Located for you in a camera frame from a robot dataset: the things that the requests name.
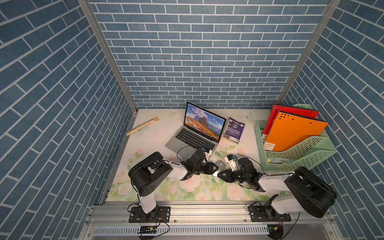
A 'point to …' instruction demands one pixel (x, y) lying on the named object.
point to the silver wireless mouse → (221, 165)
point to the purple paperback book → (233, 131)
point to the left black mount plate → (160, 214)
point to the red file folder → (275, 111)
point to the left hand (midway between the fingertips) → (219, 170)
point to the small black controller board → (147, 229)
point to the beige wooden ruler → (155, 119)
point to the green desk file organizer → (306, 156)
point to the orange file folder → (286, 129)
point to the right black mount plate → (265, 213)
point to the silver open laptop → (202, 130)
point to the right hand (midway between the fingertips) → (219, 175)
